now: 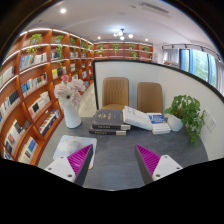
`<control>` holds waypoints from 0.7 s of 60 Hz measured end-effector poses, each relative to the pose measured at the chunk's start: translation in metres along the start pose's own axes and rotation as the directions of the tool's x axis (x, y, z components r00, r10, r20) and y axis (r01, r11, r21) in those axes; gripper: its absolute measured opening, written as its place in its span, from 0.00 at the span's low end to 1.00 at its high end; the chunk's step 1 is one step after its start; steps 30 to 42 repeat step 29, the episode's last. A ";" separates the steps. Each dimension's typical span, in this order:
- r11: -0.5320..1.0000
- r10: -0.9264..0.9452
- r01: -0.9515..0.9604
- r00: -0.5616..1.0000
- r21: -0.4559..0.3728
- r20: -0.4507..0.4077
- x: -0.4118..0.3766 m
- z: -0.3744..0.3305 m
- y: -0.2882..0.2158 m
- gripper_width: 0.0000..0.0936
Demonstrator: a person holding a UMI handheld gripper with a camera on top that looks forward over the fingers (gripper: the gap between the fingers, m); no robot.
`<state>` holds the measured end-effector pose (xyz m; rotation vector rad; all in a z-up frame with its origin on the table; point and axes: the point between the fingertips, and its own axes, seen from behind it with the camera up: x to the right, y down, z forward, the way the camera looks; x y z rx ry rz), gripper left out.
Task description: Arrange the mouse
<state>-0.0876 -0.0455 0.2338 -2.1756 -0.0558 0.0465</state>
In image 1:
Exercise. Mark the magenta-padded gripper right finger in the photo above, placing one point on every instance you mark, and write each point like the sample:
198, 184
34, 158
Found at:
165, 165

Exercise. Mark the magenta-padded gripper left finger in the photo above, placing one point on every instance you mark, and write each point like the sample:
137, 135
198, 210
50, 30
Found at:
63, 166

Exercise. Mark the blue and white book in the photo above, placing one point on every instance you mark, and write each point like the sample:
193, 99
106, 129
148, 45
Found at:
160, 124

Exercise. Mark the white vase with pink flowers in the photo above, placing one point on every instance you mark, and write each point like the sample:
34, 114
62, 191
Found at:
71, 115

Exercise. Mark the thick white book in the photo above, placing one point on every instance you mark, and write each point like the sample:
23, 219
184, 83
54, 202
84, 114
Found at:
136, 117

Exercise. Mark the green plant in white pot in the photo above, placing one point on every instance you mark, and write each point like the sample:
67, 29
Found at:
185, 111

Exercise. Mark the tan upholstered chair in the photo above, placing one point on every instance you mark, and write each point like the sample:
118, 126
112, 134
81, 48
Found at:
150, 96
115, 91

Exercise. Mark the orange wooden bookshelf unit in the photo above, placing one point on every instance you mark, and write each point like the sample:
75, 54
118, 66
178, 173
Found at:
30, 86

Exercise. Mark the window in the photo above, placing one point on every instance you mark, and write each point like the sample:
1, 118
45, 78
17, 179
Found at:
200, 65

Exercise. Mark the branched ceiling lamp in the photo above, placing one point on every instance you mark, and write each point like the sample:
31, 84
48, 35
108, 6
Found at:
122, 34

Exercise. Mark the white wall socket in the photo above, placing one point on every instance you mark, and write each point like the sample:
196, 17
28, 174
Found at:
206, 116
211, 123

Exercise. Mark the black ceiling track light rail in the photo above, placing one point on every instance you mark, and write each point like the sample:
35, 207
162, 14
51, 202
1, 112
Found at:
190, 46

